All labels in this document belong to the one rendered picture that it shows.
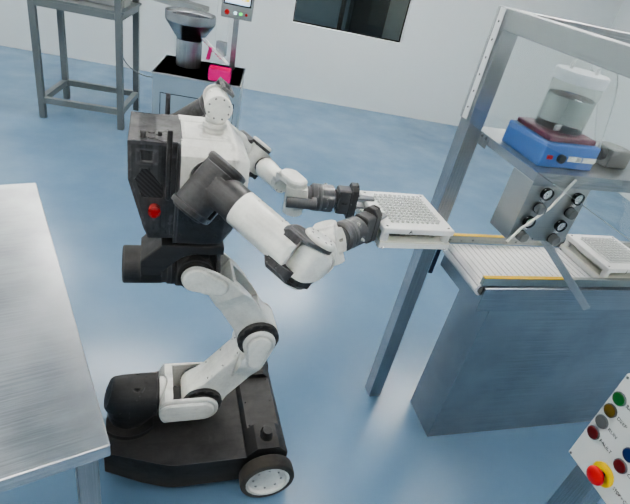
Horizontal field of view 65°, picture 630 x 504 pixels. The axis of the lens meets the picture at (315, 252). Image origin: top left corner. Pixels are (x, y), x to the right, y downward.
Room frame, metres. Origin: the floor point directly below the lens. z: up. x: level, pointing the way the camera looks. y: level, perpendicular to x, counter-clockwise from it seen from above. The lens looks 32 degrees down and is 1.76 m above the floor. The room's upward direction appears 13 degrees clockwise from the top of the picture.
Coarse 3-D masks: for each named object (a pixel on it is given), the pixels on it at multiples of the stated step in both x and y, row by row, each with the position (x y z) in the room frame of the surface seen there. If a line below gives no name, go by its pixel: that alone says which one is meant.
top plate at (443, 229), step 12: (360, 192) 1.52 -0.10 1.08; (372, 192) 1.54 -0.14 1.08; (384, 192) 1.56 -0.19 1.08; (372, 204) 1.45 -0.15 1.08; (384, 228) 1.31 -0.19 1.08; (396, 228) 1.32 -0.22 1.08; (408, 228) 1.34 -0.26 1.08; (420, 228) 1.36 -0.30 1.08; (432, 228) 1.38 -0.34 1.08; (444, 228) 1.40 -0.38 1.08
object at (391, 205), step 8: (384, 200) 1.48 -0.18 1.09; (392, 200) 1.49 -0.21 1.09; (400, 200) 1.52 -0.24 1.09; (408, 200) 1.52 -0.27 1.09; (416, 200) 1.54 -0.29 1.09; (392, 208) 1.45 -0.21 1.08; (400, 208) 1.45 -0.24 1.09; (408, 208) 1.46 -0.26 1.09; (416, 208) 1.48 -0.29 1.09; (400, 216) 1.40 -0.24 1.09; (408, 216) 1.41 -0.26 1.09; (416, 216) 1.41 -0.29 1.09; (424, 216) 1.43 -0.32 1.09
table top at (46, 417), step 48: (0, 192) 1.31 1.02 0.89; (0, 240) 1.08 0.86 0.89; (48, 240) 1.13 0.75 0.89; (0, 288) 0.89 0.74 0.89; (48, 288) 0.93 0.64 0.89; (0, 336) 0.75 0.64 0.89; (48, 336) 0.78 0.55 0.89; (0, 384) 0.63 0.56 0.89; (48, 384) 0.65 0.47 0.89; (0, 432) 0.53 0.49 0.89; (48, 432) 0.55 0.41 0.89; (96, 432) 0.57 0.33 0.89; (0, 480) 0.45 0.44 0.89
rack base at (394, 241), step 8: (376, 240) 1.33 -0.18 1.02; (392, 240) 1.33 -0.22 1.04; (400, 240) 1.34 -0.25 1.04; (408, 240) 1.35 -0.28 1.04; (416, 240) 1.36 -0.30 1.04; (424, 240) 1.37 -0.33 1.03; (432, 240) 1.39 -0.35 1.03; (416, 248) 1.35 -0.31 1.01; (424, 248) 1.36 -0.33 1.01; (432, 248) 1.37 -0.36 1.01; (440, 248) 1.38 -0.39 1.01
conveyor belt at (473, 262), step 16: (448, 256) 1.63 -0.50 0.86; (464, 256) 1.61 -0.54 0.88; (480, 256) 1.63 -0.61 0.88; (496, 256) 1.66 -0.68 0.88; (512, 256) 1.69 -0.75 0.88; (528, 256) 1.72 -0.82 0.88; (544, 256) 1.75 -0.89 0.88; (560, 256) 1.79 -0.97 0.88; (464, 272) 1.52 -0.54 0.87; (480, 272) 1.52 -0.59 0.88; (496, 272) 1.54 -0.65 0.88; (512, 272) 1.57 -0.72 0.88; (528, 272) 1.60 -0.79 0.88; (544, 272) 1.62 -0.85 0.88; (576, 272) 1.68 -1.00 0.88
